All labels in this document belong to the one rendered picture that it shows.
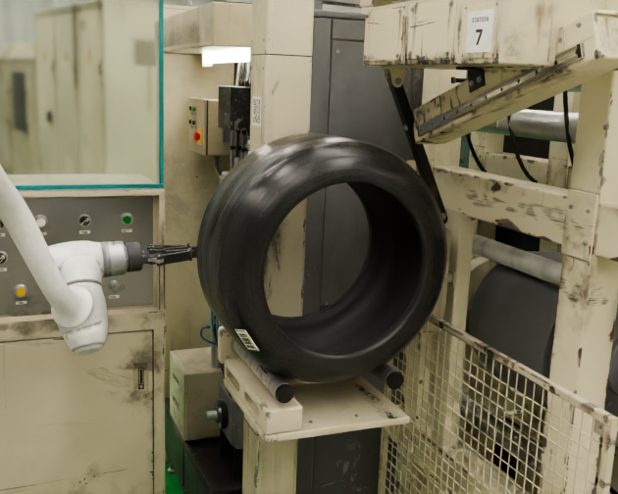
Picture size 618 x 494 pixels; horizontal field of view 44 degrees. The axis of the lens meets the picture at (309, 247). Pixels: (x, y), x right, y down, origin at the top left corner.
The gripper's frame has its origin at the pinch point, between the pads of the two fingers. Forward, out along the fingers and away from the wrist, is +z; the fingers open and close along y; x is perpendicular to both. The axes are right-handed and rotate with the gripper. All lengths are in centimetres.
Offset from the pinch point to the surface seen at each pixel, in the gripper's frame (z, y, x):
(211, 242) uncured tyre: -5.5, -30.9, -10.8
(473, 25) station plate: 43, -56, -58
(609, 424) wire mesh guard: 54, -93, 13
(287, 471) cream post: 21, -9, 66
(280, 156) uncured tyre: 9.3, -34.7, -30.1
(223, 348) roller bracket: 2.4, -9.7, 24.4
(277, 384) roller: 6.2, -42.2, 20.6
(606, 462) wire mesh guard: 54, -94, 21
